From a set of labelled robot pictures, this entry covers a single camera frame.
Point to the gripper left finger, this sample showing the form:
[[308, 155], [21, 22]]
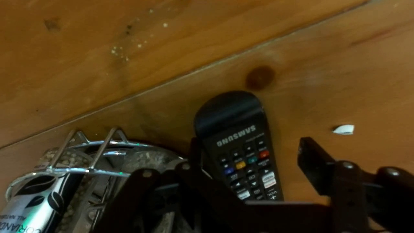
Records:
[[181, 194]]

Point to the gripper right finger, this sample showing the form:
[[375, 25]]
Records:
[[352, 194]]

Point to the black remote control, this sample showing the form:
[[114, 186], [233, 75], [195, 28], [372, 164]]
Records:
[[231, 113]]

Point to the glass jar of grey spice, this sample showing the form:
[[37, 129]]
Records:
[[145, 160]]

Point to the small white scrap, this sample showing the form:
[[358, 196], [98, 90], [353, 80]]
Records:
[[344, 129]]

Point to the glass jar of peppercorns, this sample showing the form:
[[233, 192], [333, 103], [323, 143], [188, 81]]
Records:
[[69, 159]]

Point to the spice jar with white label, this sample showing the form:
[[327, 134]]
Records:
[[35, 204]]

